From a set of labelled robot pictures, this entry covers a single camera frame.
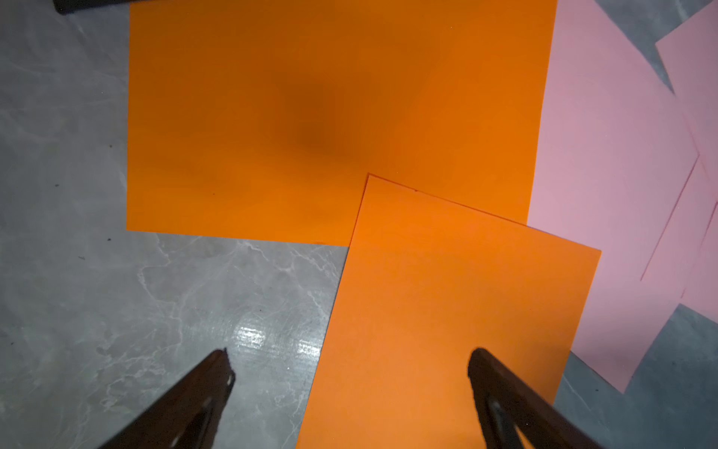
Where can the pink paper lower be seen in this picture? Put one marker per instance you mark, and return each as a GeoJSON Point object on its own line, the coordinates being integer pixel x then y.
{"type": "Point", "coordinates": [613, 158]}

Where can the black white chessboard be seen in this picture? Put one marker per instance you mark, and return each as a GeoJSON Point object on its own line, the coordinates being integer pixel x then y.
{"type": "Point", "coordinates": [66, 7]}

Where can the orange paper front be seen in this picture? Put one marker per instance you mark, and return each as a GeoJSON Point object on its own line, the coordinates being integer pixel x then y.
{"type": "Point", "coordinates": [426, 282]}

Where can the pink paper top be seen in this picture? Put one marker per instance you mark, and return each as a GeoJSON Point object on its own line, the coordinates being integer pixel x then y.
{"type": "Point", "coordinates": [684, 264]}

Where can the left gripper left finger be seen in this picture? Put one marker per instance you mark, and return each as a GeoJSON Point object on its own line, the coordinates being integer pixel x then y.
{"type": "Point", "coordinates": [188, 415]}

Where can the orange paper far left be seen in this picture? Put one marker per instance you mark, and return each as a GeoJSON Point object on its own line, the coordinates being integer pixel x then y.
{"type": "Point", "coordinates": [263, 119]}

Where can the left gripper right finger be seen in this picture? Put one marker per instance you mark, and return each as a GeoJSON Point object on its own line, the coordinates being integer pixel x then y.
{"type": "Point", "coordinates": [510, 411]}

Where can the pink paper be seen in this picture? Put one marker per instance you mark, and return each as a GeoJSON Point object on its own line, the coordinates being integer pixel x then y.
{"type": "Point", "coordinates": [613, 158]}
{"type": "Point", "coordinates": [684, 264]}

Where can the orange paper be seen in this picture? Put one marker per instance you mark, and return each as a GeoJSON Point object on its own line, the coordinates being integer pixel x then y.
{"type": "Point", "coordinates": [263, 119]}
{"type": "Point", "coordinates": [426, 282]}

